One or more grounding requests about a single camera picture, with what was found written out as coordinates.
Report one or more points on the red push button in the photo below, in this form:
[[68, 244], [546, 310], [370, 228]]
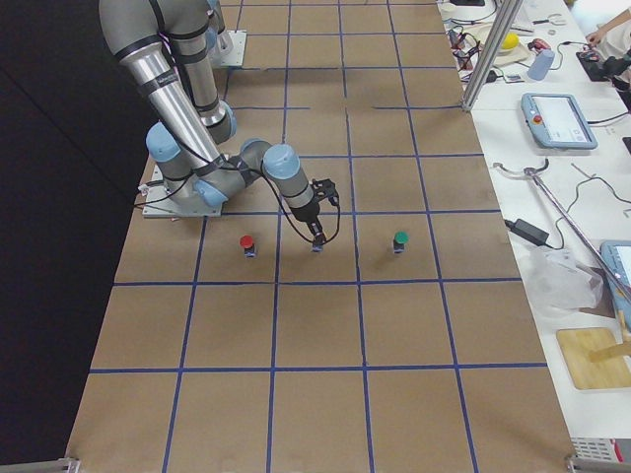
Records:
[[247, 243]]

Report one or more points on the metal walking cane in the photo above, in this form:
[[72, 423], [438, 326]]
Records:
[[534, 174]]

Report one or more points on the yellow lemon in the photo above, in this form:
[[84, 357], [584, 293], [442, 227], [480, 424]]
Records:
[[510, 42]]

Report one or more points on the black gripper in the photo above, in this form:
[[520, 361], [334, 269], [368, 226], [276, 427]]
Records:
[[306, 216]]

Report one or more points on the clear plastic bag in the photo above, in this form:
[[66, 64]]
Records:
[[558, 284]]

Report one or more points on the blue teach pendant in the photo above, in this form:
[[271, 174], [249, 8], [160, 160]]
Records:
[[556, 121], [616, 254]]

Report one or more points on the aluminium frame post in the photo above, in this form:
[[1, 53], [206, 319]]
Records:
[[505, 17]]

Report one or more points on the blue plastic cup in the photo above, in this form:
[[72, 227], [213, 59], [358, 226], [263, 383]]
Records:
[[541, 65]]

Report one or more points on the wooden cutting board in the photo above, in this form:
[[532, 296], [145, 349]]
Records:
[[594, 359]]

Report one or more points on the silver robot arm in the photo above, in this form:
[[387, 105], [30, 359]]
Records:
[[169, 48]]

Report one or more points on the green push button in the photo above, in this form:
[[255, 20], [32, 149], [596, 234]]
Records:
[[399, 242]]

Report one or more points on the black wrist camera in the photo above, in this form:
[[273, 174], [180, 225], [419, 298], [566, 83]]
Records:
[[325, 189]]

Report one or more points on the black power adapter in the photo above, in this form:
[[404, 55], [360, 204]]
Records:
[[527, 231]]

